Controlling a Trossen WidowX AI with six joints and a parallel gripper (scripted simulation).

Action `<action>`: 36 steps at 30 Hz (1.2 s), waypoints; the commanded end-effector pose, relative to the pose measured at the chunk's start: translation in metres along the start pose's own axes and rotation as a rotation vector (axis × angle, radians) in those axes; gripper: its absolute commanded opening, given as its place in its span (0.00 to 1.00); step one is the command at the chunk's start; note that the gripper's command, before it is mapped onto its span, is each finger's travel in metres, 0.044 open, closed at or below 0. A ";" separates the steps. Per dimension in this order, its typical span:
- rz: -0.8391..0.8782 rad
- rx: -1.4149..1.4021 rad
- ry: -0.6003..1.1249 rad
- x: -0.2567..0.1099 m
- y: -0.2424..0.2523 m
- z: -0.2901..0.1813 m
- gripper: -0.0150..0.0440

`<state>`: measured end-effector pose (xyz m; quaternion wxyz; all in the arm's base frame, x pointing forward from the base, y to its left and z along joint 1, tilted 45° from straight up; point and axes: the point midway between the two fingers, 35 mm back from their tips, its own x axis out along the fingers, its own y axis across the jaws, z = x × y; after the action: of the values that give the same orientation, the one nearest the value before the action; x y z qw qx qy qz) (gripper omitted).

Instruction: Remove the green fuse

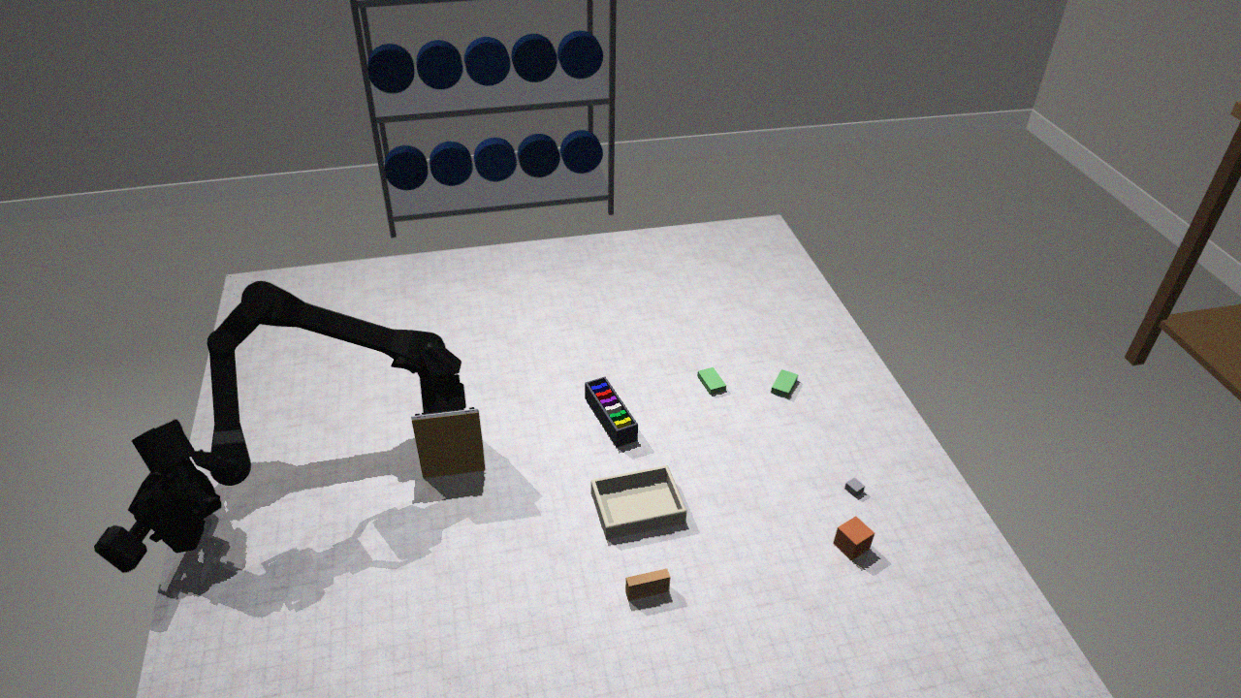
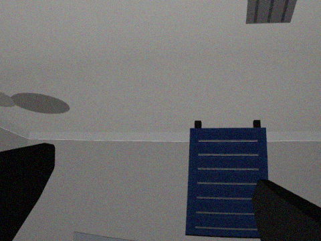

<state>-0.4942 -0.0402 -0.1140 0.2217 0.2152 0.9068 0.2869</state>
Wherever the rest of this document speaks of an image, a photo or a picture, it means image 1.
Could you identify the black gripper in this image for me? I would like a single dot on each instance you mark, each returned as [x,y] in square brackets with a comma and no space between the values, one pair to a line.
[124,549]

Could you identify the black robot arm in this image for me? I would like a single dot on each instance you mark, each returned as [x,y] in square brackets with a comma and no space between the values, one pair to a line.
[166,449]

